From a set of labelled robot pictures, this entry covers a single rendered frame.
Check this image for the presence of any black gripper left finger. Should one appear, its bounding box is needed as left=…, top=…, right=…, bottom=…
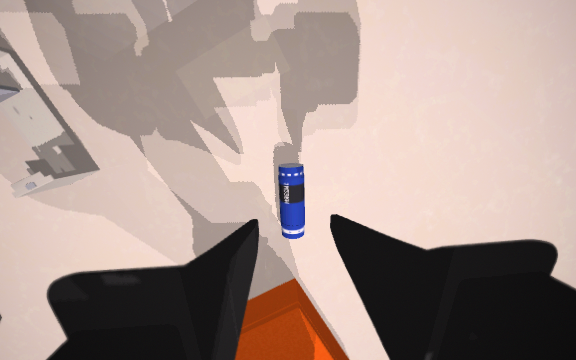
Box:
left=47, top=219, right=259, bottom=360

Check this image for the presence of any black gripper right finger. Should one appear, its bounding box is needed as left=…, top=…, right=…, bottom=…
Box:
left=330, top=214, right=558, bottom=360

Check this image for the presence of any blue cylindrical battery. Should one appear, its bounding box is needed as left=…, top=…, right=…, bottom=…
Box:
left=278, top=163, right=305, bottom=239

